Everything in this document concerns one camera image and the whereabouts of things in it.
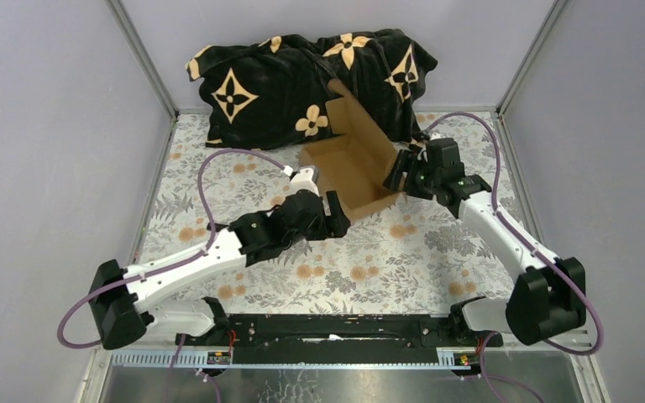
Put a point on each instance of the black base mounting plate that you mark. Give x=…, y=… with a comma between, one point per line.
x=343, y=339

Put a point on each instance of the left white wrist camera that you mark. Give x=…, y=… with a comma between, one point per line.
x=305, y=179

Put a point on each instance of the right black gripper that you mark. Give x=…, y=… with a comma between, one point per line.
x=406, y=162

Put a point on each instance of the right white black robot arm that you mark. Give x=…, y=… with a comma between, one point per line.
x=545, y=299

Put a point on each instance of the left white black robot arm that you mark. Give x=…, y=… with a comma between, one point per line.
x=134, y=301

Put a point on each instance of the brown cardboard box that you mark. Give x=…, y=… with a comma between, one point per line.
x=356, y=160

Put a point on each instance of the aluminium frame rail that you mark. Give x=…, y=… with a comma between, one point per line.
x=170, y=351

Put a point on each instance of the black blanket with tan flowers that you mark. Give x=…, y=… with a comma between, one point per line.
x=273, y=94

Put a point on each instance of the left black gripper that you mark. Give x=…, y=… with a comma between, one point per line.
x=332, y=226

